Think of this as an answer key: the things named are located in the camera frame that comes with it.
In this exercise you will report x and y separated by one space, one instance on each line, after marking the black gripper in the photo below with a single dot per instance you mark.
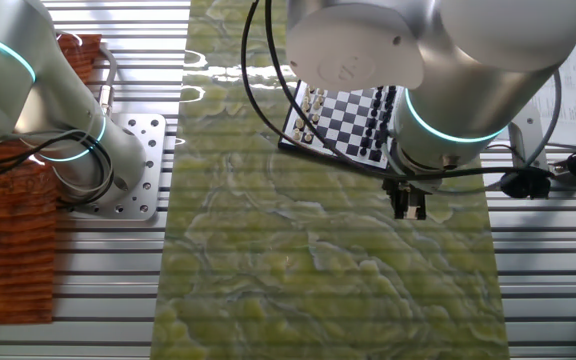
408 190

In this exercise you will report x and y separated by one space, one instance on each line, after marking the white chess knight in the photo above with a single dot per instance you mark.
299 122

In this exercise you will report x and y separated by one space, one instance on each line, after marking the orange wood grain mat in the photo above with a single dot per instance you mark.
8 250

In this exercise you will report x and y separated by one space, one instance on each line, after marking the white chess pawn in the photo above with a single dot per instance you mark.
308 136
320 93
314 118
317 105

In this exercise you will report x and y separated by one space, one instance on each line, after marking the black chess bishop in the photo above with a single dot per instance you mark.
382 131
390 100

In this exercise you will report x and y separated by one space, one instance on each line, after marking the black chess knight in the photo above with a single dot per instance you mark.
379 142
392 91

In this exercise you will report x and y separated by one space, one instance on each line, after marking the black chess king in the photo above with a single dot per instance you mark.
385 120

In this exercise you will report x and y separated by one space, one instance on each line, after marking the metal base mounting plate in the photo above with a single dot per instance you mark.
150 165

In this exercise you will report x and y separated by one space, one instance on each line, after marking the white chess queen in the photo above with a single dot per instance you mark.
308 93

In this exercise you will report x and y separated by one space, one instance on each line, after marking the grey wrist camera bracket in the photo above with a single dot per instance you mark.
520 145

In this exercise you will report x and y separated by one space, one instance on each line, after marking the black white magnetic chessboard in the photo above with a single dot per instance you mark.
340 120

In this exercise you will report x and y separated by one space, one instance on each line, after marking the black chess pawn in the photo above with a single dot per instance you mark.
377 98
370 129
375 108
372 118
379 90
364 150

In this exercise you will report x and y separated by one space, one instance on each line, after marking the white chess rook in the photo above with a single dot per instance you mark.
296 134

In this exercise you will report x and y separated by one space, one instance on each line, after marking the white chess king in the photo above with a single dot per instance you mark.
306 106

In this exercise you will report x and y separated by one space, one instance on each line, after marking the black chess queen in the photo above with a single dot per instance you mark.
387 110

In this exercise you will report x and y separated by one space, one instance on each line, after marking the printed white paper sheet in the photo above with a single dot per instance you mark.
568 100

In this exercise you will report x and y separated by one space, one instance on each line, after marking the green marble pattern mat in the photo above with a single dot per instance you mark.
318 280

